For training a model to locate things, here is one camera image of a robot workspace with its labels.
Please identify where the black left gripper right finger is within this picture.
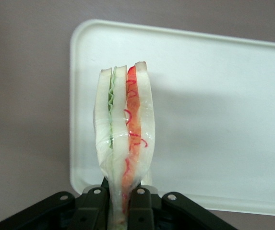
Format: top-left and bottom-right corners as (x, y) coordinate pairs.
(127, 187), (238, 230)

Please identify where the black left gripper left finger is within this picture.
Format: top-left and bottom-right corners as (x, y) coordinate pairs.
(0, 178), (111, 230)

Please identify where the triangle sandwich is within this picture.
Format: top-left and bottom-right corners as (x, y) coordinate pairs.
(92, 60), (156, 230)

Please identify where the cream plastic tray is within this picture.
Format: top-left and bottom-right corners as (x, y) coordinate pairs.
(68, 19), (275, 218)

